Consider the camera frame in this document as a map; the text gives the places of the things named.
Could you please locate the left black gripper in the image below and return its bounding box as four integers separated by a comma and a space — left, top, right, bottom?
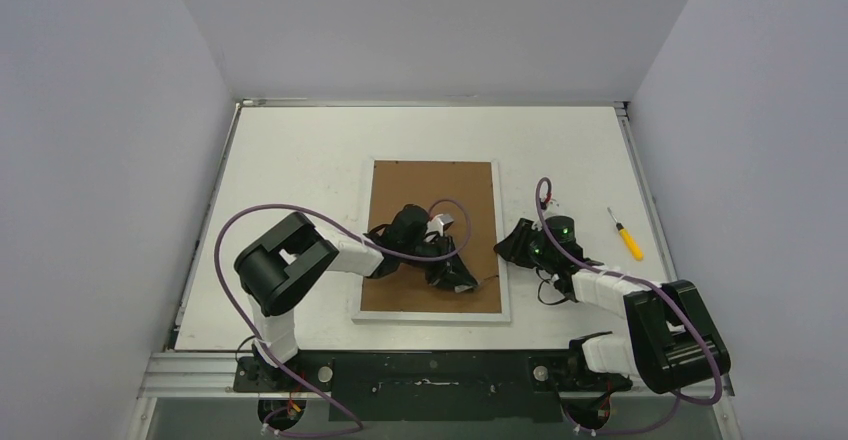
401, 234, 478, 292

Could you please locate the white picture frame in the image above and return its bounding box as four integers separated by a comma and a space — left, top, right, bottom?
350, 159, 511, 325

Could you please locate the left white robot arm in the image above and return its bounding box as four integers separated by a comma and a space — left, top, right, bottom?
234, 204, 479, 391

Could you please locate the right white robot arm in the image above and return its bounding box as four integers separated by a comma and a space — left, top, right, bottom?
494, 216, 731, 394

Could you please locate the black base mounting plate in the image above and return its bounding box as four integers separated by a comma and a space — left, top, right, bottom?
231, 349, 637, 424

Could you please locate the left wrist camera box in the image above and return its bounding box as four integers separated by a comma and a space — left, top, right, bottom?
427, 213, 454, 236

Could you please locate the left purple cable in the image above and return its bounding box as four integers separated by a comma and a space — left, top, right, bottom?
213, 198, 473, 438

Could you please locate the purple cable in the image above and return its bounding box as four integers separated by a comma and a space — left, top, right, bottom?
213, 198, 473, 438
535, 177, 725, 406

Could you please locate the yellow handled screwdriver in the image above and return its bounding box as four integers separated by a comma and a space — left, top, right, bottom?
606, 207, 644, 261

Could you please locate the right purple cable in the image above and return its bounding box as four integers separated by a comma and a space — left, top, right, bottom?
535, 177, 725, 406

